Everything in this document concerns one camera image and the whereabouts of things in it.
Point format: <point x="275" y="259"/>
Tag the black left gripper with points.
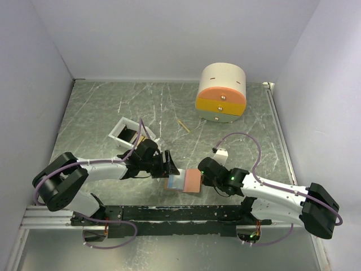
<point x="162" y="172"/>

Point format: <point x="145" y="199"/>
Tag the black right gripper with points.
<point x="206" y="182"/>

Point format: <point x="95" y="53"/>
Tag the pink leather card holder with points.
<point x="189" y="181"/>

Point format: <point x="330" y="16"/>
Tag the white card storage box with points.
<point x="125" y="133"/>

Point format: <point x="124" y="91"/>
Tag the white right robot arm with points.
<point x="309" y="206"/>

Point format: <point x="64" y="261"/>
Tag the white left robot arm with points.
<point x="59" y="184"/>

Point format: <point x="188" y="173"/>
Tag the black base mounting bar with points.
<point x="182" y="220"/>

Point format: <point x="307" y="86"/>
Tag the small wooden stick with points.
<point x="183" y="126"/>

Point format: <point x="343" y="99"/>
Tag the round white drawer cabinet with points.
<point x="221" y="96"/>

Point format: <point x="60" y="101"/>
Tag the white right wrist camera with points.
<point x="221" y="156"/>

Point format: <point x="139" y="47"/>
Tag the aluminium right side rail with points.
<point x="268" y="86"/>

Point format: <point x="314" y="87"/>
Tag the aluminium rail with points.
<point x="268" y="86"/>
<point x="39" y="217"/>

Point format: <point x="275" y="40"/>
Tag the aluminium front rail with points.
<point x="39" y="217"/>

